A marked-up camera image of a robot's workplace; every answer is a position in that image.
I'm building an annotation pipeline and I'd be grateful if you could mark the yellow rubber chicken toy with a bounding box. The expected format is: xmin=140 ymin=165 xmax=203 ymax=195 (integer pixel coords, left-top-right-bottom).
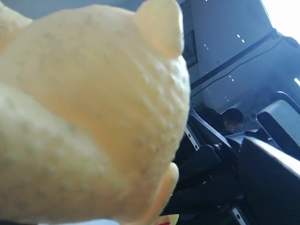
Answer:
xmin=0 ymin=0 xmax=190 ymax=225

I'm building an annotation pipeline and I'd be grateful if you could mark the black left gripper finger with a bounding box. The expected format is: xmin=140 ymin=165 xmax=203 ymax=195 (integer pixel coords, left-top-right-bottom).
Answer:
xmin=238 ymin=137 xmax=300 ymax=225

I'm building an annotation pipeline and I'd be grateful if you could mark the person with dark hair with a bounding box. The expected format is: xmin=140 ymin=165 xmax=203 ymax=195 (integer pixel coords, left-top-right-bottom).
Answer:
xmin=195 ymin=106 xmax=244 ymax=136

